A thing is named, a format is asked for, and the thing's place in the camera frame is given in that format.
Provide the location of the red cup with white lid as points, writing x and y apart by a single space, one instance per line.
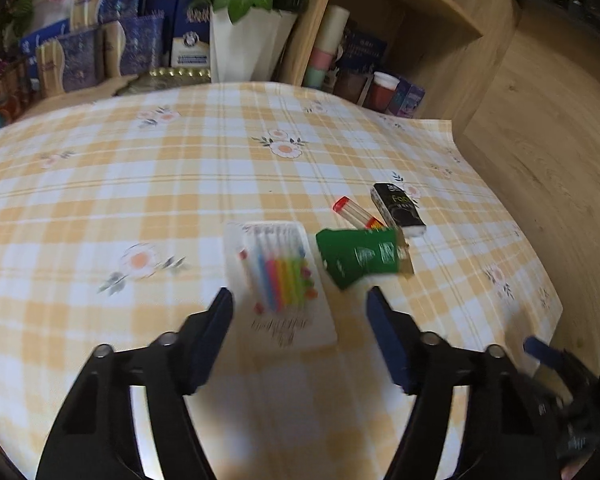
381 91

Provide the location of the green foil packet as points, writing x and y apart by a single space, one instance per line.
350 255

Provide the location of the white flower pot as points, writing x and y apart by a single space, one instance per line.
250 49

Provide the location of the pink blossom bouquet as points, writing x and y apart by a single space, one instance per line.
20 15

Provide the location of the wooden shelf unit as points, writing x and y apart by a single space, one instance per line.
451 48

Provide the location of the person's right hand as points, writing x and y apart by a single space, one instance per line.
577 471

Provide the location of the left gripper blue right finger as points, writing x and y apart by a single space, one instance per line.
398 338

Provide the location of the blue white supplement box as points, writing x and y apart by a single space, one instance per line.
191 35

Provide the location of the gold green tray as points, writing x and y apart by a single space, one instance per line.
165 78

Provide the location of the blue gold gift box right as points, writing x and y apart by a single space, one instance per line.
132 45

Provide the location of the striped woven basket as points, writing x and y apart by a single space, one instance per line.
16 94

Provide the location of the blue gold gift box left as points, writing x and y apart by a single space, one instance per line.
71 62

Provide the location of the red lighter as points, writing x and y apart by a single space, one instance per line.
357 216

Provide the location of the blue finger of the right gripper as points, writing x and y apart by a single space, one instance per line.
541 351

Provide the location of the birthday candle pack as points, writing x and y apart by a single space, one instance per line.
280 303

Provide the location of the stack of paper cups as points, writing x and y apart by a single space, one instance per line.
325 46

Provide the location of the yellow plaid floral tablecloth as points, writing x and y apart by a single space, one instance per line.
119 218

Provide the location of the purple small box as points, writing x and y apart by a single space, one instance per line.
406 99

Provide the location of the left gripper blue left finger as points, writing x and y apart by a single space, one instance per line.
202 336

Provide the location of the dark brown glass cup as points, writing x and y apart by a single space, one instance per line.
350 85

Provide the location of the black tissue packet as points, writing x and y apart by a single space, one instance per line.
397 209

